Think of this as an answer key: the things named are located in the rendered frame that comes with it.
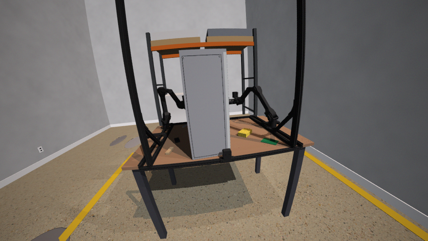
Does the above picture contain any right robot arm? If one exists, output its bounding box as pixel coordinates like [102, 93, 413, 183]
[232, 86, 279, 128]

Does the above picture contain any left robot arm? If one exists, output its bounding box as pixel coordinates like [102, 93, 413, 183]
[157, 87, 185, 130]

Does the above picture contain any yellow sponge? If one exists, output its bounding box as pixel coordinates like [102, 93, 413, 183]
[238, 128, 252, 137]

